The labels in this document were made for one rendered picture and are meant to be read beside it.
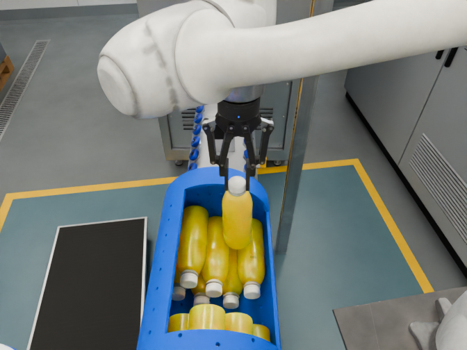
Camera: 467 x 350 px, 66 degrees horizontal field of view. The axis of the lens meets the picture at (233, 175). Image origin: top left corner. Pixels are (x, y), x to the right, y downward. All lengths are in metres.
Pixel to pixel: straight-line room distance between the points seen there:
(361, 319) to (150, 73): 0.76
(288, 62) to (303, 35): 0.03
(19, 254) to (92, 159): 0.86
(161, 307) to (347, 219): 1.88
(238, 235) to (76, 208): 1.87
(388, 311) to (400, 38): 0.73
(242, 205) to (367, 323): 0.41
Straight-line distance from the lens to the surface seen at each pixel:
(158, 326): 0.71
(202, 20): 0.41
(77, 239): 2.25
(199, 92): 0.40
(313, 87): 1.41
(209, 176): 0.87
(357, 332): 0.94
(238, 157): 1.37
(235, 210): 0.79
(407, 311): 1.00
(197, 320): 0.72
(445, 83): 2.36
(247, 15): 0.50
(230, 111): 0.61
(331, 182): 2.65
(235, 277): 0.93
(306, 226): 2.36
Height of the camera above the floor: 1.85
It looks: 45 degrees down
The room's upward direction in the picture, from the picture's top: straight up
